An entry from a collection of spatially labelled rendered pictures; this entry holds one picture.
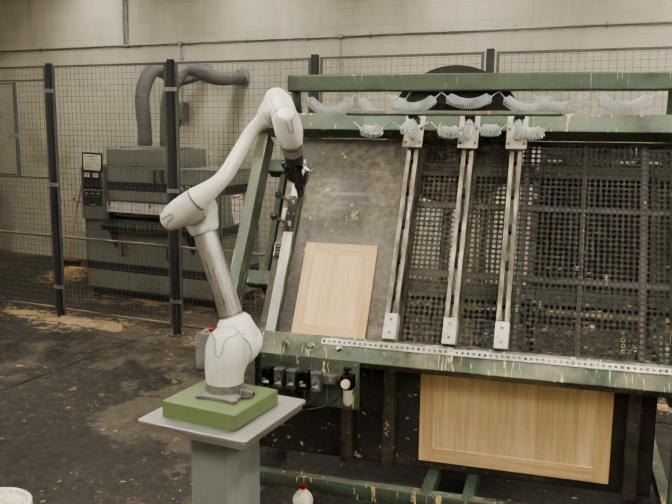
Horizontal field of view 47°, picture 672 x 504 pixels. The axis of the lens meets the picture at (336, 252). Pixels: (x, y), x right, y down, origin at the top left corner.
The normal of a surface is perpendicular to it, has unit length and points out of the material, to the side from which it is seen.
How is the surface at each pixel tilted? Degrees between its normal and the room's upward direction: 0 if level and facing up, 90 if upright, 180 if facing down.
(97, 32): 90
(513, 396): 90
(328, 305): 60
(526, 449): 90
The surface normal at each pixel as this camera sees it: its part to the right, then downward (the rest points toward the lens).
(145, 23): -0.42, 0.14
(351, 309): -0.24, -0.37
